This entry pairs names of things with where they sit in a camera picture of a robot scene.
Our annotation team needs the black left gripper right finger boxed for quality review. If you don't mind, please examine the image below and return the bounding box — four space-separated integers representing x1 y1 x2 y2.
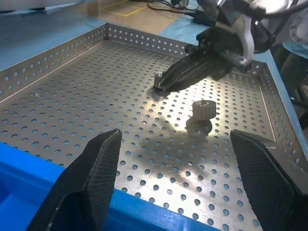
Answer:
230 129 308 231

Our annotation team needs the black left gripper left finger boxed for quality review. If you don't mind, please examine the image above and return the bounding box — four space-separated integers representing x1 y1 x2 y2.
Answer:
27 128 123 231

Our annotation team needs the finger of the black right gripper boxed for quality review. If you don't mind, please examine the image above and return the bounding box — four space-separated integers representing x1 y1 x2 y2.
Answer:
168 60 233 93
161 49 212 91

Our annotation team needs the silver metal roller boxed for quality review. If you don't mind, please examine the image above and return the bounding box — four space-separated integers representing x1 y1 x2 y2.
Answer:
192 100 217 120
153 71 169 90

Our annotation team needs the blue compartment tray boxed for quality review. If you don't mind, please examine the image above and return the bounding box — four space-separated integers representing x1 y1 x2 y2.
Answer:
0 141 222 231

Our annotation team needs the perforated steel tray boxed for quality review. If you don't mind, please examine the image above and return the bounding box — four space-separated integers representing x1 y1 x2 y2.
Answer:
0 23 304 231

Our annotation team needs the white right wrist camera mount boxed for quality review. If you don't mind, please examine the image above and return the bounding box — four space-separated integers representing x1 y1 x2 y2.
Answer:
215 0 256 66

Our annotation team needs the black cable bundle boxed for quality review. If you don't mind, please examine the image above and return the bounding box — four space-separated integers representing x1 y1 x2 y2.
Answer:
147 0 200 17

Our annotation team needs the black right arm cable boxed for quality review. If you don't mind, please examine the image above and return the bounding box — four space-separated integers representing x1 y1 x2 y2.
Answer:
255 0 308 46

